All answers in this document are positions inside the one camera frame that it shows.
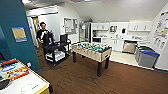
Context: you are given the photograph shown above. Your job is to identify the white wall cabinet three doors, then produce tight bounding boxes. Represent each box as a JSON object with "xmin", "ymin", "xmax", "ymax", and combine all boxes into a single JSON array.
[{"xmin": 128, "ymin": 21, "xmax": 153, "ymax": 33}]

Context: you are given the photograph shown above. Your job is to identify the person in dark shirt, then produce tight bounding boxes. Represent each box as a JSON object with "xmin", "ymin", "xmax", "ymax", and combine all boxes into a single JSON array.
[{"xmin": 35, "ymin": 21, "xmax": 56, "ymax": 48}]

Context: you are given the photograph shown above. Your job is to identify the yellow air hockey table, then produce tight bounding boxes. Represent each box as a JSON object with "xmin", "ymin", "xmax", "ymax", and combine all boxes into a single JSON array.
[{"xmin": 0, "ymin": 58, "xmax": 54, "ymax": 94}]

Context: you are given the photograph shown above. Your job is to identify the white wall cabinet four doors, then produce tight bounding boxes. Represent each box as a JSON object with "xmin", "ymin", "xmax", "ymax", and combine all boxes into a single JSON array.
[{"xmin": 91, "ymin": 22, "xmax": 110, "ymax": 32}]

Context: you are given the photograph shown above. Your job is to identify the black soap dispenser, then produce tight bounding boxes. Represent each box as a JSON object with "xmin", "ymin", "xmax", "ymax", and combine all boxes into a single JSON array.
[{"xmin": 121, "ymin": 27, "xmax": 127, "ymax": 35}]

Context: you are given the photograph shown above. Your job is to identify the green foosball table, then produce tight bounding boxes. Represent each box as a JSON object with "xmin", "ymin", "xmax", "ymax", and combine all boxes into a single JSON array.
[{"xmin": 70, "ymin": 41, "xmax": 113, "ymax": 78}]

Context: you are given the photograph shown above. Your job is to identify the yellow wall sign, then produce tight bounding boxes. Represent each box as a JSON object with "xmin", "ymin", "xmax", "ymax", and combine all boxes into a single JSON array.
[{"xmin": 11, "ymin": 26, "xmax": 28, "ymax": 43}]

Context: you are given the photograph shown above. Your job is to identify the black wheeled cart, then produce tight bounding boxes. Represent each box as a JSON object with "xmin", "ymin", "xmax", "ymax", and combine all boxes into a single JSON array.
[{"xmin": 42, "ymin": 33, "xmax": 73, "ymax": 67}]

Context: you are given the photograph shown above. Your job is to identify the black built-in microwave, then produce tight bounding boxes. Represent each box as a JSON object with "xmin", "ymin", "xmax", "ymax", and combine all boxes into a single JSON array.
[{"xmin": 92, "ymin": 37, "xmax": 104, "ymax": 44}]

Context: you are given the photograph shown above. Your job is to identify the steel paper towel dispenser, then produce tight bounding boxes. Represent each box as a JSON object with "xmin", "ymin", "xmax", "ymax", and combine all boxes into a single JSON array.
[{"xmin": 109, "ymin": 25, "xmax": 118, "ymax": 34}]

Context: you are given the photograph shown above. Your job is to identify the white two-door sink cabinet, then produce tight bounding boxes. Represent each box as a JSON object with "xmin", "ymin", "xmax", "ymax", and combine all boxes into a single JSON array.
[{"xmin": 106, "ymin": 39, "xmax": 124, "ymax": 52}]

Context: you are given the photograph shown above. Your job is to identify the red board game box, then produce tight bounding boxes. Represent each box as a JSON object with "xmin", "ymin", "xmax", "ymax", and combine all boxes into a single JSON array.
[{"xmin": 4, "ymin": 65, "xmax": 31, "ymax": 81}]

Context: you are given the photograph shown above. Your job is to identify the stainless steel refrigerator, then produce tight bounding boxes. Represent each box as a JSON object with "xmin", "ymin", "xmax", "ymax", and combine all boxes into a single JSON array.
[{"xmin": 79, "ymin": 21, "xmax": 93, "ymax": 44}]

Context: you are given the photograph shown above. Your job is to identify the narrow white drawer unit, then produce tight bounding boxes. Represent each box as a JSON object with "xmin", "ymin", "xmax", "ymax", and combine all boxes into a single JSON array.
[{"xmin": 136, "ymin": 40, "xmax": 149, "ymax": 48}]

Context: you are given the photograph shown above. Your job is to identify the grey bin blue lid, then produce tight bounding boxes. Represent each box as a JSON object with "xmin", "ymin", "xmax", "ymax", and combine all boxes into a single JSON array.
[{"xmin": 137, "ymin": 49, "xmax": 161, "ymax": 70}]

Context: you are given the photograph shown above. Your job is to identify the black ping pong paddle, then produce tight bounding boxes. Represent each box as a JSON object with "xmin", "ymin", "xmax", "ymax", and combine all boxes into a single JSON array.
[{"xmin": 0, "ymin": 79, "xmax": 12, "ymax": 91}]

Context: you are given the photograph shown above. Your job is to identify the large colourful wall poster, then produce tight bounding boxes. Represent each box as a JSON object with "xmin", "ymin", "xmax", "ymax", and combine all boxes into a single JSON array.
[{"xmin": 153, "ymin": 11, "xmax": 168, "ymax": 39}]

